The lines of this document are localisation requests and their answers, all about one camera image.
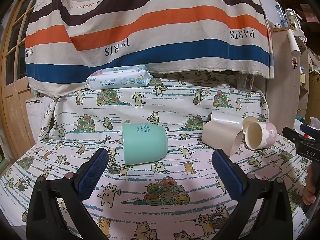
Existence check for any clear bottle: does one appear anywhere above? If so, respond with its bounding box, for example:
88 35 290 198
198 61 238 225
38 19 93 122
284 8 301 30

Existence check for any cream white cup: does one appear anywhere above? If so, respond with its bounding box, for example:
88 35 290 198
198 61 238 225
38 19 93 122
210 110 242 131

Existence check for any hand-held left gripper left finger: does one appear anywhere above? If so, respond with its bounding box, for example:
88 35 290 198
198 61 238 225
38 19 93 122
26 147 110 240

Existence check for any small white cup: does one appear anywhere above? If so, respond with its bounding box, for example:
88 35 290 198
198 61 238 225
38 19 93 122
242 115 261 131

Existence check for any striped cloth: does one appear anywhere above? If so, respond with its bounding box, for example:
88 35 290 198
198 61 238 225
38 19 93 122
24 0 275 97

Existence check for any wooden cabinet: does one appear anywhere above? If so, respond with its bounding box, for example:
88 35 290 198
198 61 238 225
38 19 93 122
265 26 312 135

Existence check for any baby wipes pack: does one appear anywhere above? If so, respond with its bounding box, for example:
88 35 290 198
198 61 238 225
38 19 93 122
86 65 154 90

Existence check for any cat printed cloth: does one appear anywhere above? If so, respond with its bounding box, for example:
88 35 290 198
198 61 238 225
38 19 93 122
0 70 313 240

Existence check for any beige cup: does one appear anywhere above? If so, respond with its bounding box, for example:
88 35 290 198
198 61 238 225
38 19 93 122
202 121 244 157

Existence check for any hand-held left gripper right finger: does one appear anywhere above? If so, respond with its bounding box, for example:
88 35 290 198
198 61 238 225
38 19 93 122
211 149 293 240

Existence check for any clear plastic container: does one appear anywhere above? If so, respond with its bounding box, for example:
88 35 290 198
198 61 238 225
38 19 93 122
236 73 256 91

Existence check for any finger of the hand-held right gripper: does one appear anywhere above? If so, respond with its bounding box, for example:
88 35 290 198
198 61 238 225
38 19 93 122
282 127 304 151

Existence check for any wooden door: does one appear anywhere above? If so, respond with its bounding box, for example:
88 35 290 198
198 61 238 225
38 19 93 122
0 0 43 160

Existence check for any person's right hand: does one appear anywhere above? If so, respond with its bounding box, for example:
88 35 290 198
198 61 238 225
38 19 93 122
302 164 320 207

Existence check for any pink cup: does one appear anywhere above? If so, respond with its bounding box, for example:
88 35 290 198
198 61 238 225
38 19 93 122
245 121 278 150

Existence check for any mint green cup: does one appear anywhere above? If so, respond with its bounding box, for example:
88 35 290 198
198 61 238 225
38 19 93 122
121 123 168 166

